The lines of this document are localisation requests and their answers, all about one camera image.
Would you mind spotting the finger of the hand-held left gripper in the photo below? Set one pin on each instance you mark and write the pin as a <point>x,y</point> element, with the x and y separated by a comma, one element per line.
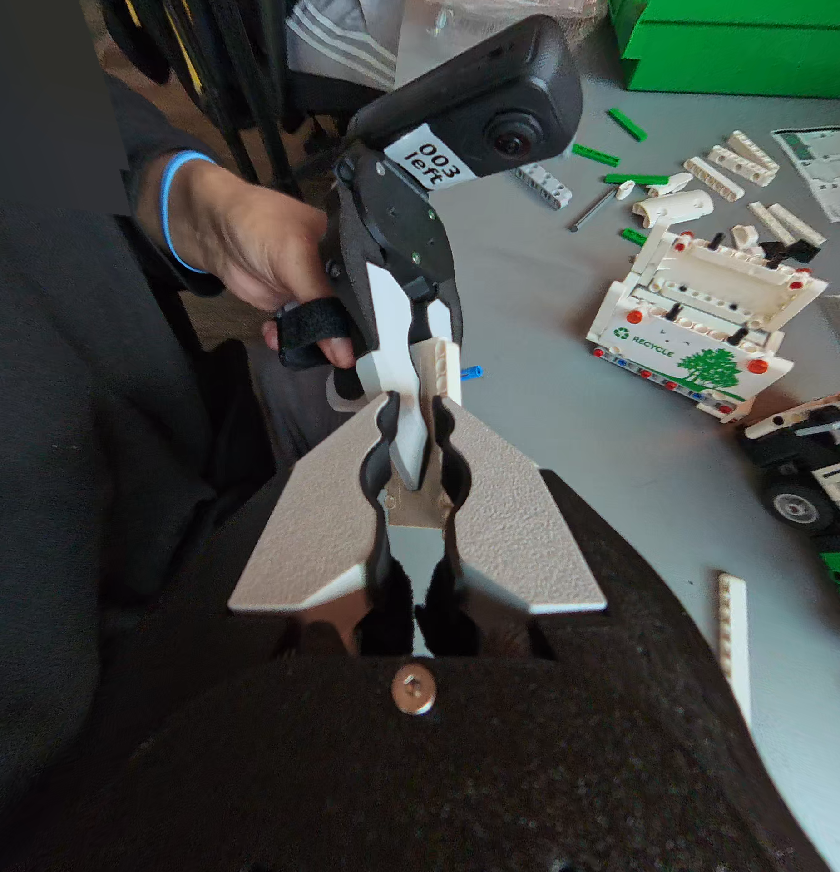
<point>389,327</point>
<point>440,320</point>

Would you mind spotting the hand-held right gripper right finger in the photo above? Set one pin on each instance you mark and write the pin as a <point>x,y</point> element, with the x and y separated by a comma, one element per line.
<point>522,531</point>

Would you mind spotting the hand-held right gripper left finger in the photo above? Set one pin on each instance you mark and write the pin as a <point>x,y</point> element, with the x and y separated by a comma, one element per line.
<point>304,524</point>

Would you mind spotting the person's left forearm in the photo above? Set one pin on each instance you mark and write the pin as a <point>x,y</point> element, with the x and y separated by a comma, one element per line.
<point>161,170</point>

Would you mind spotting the light grey lego beam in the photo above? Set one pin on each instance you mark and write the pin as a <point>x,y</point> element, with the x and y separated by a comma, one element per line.
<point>544,186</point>

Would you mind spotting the green lego plate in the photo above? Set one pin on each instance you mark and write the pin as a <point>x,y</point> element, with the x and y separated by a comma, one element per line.
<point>595,155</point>
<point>633,236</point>
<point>626,124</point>
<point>636,179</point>

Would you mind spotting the grey lego axle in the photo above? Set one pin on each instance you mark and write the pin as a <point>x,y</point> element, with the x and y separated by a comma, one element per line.
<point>594,210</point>

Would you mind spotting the small white lego connector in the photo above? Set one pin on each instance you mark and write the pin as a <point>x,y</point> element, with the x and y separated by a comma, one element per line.
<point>624,189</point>

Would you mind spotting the small white curved lego piece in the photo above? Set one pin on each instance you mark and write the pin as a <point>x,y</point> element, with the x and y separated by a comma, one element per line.
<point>670,184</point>

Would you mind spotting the long white lego beam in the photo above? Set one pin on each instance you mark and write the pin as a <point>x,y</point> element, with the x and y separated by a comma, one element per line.
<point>733,640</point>

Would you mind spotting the white curved lego panel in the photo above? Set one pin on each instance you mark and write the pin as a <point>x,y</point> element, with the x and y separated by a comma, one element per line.
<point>672,206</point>

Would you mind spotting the white lego truck body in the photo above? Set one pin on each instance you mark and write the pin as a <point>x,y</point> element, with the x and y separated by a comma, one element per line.
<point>699,327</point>

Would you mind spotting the short white lego beam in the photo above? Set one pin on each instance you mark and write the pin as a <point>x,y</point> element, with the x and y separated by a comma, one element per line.
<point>754,150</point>
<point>771,223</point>
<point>797,225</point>
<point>713,179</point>
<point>741,166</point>

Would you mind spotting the lego truck chassis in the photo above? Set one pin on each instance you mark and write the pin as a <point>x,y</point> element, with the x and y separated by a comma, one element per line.
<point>801,470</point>

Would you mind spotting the black lego piece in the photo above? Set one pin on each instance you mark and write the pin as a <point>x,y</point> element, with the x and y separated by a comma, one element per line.
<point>793,251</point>

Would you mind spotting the person's left hand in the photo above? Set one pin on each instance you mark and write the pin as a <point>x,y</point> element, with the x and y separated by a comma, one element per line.
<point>256,238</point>

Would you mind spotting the clear plastic bag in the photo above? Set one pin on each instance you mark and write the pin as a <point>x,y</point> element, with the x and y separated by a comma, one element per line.
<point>461,20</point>

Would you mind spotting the striped grey cloth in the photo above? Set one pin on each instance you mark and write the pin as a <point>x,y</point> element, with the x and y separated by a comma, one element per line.
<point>338,41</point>

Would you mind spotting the black stand legs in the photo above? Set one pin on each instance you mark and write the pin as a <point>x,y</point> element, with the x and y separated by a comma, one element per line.
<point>250,82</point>

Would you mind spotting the person's dark clothing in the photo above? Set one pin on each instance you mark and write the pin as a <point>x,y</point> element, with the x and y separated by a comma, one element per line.
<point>86,443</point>

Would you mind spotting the blue wristband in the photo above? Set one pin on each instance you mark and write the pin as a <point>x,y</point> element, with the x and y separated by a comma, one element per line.
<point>169,204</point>

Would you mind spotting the green box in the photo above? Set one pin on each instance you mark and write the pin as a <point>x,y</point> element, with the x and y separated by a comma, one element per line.
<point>733,48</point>

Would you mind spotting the instruction booklet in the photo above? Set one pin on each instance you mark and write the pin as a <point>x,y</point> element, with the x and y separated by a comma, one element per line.
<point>825,170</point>

